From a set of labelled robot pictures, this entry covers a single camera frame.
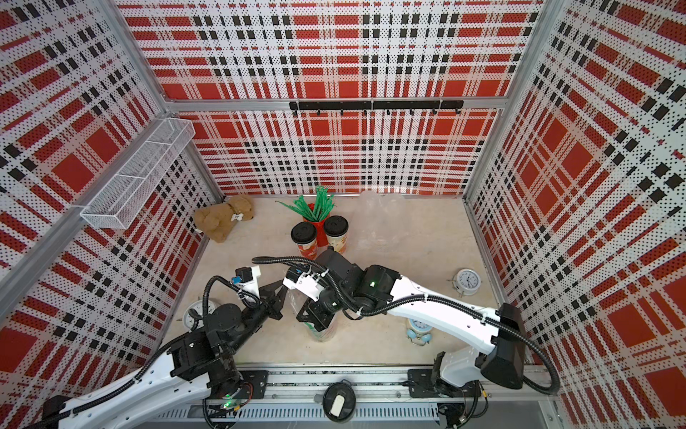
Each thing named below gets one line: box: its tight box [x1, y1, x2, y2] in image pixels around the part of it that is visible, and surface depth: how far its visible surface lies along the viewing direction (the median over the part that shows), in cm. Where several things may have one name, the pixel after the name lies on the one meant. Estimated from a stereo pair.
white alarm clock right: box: [446, 268, 482, 298], surface depth 93 cm
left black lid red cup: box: [290, 220, 318, 261], surface depth 90 cm
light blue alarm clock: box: [406, 318, 433, 346], surface depth 82 cm
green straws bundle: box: [275, 185, 336, 221], surface depth 98 cm
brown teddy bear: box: [193, 194, 255, 244], surface depth 107 cm
